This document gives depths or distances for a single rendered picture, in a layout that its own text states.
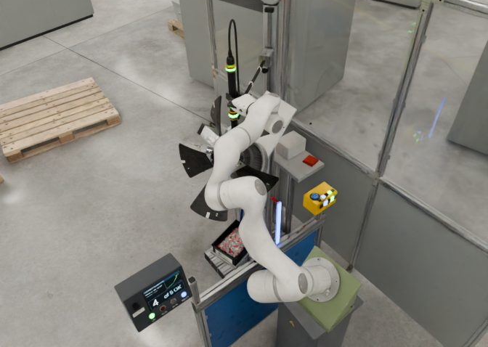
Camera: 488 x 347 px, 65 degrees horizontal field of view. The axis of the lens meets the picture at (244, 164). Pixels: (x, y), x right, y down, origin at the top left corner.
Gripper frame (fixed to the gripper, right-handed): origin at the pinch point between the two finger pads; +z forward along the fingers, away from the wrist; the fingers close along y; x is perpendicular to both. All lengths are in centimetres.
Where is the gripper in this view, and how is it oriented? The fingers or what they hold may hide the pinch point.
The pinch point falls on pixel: (232, 95)
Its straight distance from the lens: 183.1
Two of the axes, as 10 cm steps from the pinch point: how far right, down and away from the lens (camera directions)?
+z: -6.1, -5.2, 6.0
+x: -0.3, -7.4, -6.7
